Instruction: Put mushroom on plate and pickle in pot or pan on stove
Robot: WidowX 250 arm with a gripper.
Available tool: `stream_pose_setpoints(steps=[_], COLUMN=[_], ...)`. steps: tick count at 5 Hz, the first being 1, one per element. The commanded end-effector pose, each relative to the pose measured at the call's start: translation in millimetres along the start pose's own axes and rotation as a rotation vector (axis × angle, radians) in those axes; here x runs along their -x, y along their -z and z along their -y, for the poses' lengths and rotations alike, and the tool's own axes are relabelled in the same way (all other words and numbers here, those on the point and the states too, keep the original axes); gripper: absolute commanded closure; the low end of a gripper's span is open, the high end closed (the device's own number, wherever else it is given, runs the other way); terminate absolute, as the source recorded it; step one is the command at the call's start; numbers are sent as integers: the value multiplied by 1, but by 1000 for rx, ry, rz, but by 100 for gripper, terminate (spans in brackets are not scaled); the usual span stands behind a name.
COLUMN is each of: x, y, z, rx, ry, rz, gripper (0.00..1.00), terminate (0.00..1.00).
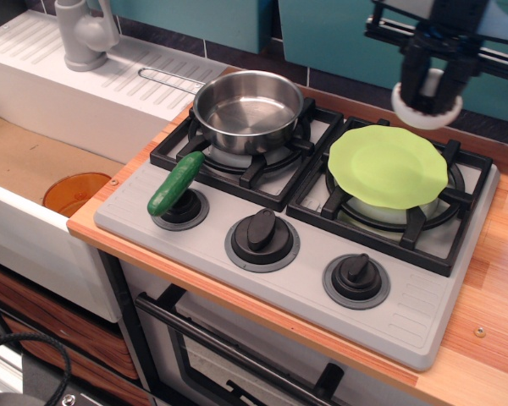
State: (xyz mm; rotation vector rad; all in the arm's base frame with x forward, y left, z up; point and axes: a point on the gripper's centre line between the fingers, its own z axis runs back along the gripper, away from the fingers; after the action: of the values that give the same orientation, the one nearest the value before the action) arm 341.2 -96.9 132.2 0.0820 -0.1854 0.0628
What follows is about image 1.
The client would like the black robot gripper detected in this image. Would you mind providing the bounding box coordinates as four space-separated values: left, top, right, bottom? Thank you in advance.
365 1 508 113

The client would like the grey toy stove top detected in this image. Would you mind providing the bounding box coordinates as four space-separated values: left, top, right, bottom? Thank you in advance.
93 110 501 373

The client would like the light green plate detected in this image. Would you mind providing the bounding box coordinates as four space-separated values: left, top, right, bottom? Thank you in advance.
328 125 449 210

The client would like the black right stove knob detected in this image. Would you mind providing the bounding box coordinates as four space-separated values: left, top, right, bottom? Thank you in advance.
323 254 390 310

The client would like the black braided cable lower left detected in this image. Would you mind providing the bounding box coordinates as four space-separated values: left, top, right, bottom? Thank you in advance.
0 332 72 406

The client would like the grey toy faucet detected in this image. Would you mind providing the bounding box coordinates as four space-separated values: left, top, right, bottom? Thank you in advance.
54 0 119 72

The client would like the green toy pickle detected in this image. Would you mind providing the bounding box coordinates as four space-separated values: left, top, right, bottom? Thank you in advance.
147 151 205 217

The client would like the oven door with handle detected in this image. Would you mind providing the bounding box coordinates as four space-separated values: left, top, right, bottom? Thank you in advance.
135 285 421 405

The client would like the orange plastic bowl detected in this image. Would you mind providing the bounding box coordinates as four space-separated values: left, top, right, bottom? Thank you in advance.
42 172 111 217

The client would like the black left burner grate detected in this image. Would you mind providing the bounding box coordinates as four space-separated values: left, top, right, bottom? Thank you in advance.
150 97 345 211

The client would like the white brown toy mushroom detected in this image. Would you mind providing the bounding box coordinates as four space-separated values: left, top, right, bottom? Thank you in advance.
391 68 463 130

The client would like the black burner grate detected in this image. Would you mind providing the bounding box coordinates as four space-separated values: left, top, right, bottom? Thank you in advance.
286 118 495 277
150 97 345 211

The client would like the wooden drawer front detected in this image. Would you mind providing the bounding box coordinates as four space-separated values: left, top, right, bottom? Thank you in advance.
0 265 151 406

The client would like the black left stove knob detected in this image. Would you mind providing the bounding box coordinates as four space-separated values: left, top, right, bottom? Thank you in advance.
152 189 209 232

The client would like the black stove knob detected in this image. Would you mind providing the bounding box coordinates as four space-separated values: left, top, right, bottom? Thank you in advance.
152 189 209 232
224 208 301 273
323 254 390 310

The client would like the black middle stove knob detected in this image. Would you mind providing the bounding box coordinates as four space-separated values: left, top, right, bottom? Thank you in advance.
224 208 301 273

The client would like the white toy sink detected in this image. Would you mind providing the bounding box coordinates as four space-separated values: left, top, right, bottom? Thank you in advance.
0 11 224 322

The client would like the stainless steel pan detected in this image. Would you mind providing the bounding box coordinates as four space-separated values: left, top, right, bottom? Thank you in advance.
137 67 304 156

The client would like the black right burner grate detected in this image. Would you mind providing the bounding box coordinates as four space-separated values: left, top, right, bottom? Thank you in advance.
286 118 495 277

